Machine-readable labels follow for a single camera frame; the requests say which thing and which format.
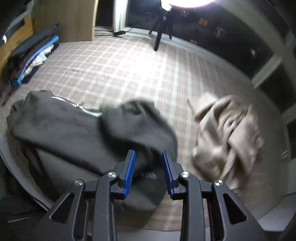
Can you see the dark grey sweatshirt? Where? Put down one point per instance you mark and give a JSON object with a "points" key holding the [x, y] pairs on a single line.
{"points": [[63, 143]]}

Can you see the wooden board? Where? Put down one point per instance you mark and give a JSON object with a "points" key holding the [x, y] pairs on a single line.
{"points": [[19, 36]]}

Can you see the plaid pink table mat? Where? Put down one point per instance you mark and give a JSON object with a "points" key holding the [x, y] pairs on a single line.
{"points": [[112, 70]]}

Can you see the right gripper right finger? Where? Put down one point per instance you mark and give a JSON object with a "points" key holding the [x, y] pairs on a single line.
{"points": [[228, 217]]}

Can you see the stack of folded clothes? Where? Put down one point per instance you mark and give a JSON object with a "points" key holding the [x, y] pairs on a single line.
{"points": [[23, 55]]}

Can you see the black power adapter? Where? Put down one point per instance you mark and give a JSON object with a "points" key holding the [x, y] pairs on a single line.
{"points": [[122, 32]]}

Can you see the black camera tripod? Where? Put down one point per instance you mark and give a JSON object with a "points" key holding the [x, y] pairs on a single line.
{"points": [[163, 23]]}

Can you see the beige crumpled garment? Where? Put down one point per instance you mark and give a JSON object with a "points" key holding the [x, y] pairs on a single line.
{"points": [[228, 139]]}

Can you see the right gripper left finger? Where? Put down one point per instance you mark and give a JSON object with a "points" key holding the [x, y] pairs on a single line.
{"points": [[68, 218]]}

